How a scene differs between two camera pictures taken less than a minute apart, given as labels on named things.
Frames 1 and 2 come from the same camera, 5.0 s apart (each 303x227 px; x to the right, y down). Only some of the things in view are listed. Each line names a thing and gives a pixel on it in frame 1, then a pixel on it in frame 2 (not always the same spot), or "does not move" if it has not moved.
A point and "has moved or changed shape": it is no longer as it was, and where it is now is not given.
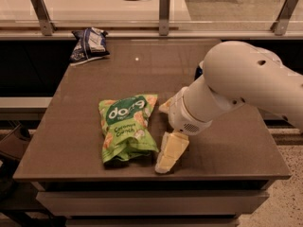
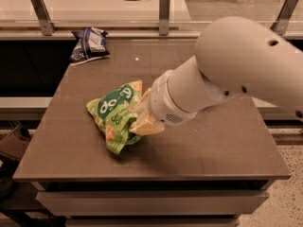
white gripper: [180, 115] → [161, 100]
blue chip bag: [90, 44] does not move
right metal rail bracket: [280, 25] does not move
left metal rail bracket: [47, 26] does not move
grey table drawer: [151, 202] does not move
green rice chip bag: [126, 135] has moved or changed shape
